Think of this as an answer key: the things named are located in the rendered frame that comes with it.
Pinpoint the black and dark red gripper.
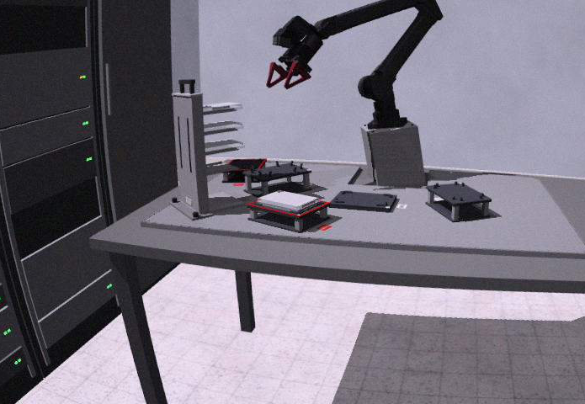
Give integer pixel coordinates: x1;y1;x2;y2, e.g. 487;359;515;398
266;51;314;89

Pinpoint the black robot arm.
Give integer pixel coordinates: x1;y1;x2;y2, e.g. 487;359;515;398
273;0;443;130

